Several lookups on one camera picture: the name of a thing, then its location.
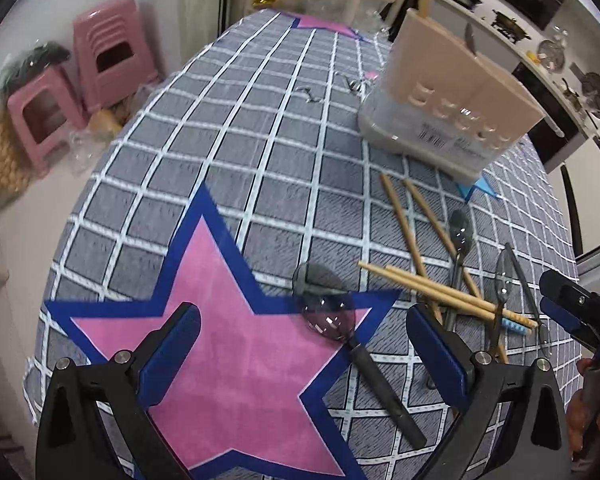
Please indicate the beige utensil holder caddy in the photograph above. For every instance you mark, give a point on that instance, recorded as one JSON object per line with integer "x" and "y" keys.
{"x": 439, "y": 102}

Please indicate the blue patterned bamboo chopstick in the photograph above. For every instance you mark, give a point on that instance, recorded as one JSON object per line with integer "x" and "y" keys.
{"x": 515, "y": 327}

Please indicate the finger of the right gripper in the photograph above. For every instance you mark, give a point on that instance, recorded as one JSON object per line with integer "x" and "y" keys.
{"x": 579, "y": 316}
{"x": 566, "y": 293}

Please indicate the black handled slotted spoon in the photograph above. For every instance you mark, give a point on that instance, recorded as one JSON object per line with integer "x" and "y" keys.
{"x": 469, "y": 38}

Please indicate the grey checked tablecloth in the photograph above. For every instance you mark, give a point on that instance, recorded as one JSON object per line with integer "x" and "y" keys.
{"x": 261, "y": 126}

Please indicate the yellow patterned bamboo chopstick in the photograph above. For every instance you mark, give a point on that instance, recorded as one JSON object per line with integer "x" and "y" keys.
{"x": 441, "y": 293}

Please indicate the short pink plastic stool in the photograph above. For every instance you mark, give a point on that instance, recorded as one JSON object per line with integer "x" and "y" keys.
{"x": 44, "y": 111}

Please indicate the black pot on stove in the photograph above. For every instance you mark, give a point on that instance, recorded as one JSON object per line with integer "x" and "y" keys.
{"x": 509, "y": 28}

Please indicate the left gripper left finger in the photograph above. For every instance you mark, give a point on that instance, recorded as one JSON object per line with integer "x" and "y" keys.
{"x": 72, "y": 439}

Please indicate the tall pink plastic stool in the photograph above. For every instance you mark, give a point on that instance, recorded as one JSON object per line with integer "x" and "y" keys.
{"x": 112, "y": 53}

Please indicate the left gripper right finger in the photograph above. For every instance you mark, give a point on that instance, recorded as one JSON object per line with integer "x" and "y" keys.
{"x": 533, "y": 442}

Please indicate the black built-in oven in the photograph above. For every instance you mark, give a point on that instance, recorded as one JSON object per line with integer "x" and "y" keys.
{"x": 553, "y": 136}

